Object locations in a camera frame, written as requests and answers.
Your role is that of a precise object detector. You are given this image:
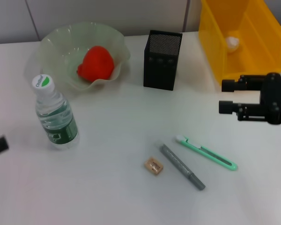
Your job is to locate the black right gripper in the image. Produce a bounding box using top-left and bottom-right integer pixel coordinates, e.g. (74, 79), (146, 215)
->
(219, 72), (281, 126)

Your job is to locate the white paper ball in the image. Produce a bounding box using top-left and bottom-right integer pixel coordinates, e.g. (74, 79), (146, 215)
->
(225, 36), (240, 53)

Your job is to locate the mint green utility knife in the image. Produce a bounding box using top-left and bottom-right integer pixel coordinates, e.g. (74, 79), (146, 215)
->
(176, 135), (238, 171)

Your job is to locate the clear green-label water bottle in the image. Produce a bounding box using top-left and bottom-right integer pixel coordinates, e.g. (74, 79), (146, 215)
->
(32, 74), (80, 150)

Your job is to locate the red-orange fruit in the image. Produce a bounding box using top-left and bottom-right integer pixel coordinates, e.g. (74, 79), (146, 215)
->
(76, 45), (115, 83)

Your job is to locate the black mesh pen holder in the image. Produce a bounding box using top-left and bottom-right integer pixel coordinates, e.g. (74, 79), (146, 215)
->
(143, 30), (183, 91)

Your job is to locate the grey marker pen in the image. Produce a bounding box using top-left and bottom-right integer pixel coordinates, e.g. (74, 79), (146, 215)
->
(158, 140), (206, 192)

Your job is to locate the beige eraser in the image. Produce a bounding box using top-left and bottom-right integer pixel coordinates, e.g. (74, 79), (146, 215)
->
(144, 157), (165, 176)

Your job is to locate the pale green glass fruit bowl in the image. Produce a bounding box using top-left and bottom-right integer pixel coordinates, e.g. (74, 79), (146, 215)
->
(38, 21), (131, 91)

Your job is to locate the yellow plastic bin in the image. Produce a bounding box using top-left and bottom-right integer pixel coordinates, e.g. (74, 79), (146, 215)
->
(198, 0), (281, 86)

